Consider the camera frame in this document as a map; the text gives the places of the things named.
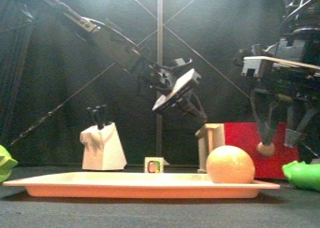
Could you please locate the small wooden picture cube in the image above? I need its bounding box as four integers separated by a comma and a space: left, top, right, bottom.
143, 156, 169, 174

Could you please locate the orange plastic tray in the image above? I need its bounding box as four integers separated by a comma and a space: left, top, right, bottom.
1, 171, 281, 199

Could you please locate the green toy pea pod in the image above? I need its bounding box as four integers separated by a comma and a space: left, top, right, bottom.
281, 160, 320, 192

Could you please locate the white wooden knife block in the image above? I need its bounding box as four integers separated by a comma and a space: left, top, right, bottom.
78, 121, 128, 172

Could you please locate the pale wooden toy stand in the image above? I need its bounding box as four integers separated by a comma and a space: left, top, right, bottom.
194, 122, 226, 174

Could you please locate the small tan wooden ball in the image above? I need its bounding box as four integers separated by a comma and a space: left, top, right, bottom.
254, 141, 275, 158

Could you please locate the diagonal metal frame brace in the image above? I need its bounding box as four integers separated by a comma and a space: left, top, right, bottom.
121, 0, 253, 99
6, 0, 210, 149

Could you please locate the red box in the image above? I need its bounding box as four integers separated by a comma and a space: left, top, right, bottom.
223, 121, 301, 180

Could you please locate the left wrist camera mount plate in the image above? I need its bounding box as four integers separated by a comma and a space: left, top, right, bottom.
151, 68, 202, 112

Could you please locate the wrist camera mount plate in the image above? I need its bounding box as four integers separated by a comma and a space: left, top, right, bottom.
239, 55, 320, 79
151, 68, 202, 112

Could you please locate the black toy knife handle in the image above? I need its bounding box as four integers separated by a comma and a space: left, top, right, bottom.
84, 106, 97, 127
93, 106, 104, 131

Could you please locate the right wrist camera mount plate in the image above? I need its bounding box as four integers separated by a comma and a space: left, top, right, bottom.
239, 55, 320, 79

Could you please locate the tan toy egg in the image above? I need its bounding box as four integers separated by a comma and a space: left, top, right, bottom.
204, 145, 255, 185

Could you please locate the green toy vegetable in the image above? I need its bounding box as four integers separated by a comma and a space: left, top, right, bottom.
0, 144, 20, 184

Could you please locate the vertical metal frame pole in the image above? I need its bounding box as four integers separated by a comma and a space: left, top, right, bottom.
155, 0, 164, 158

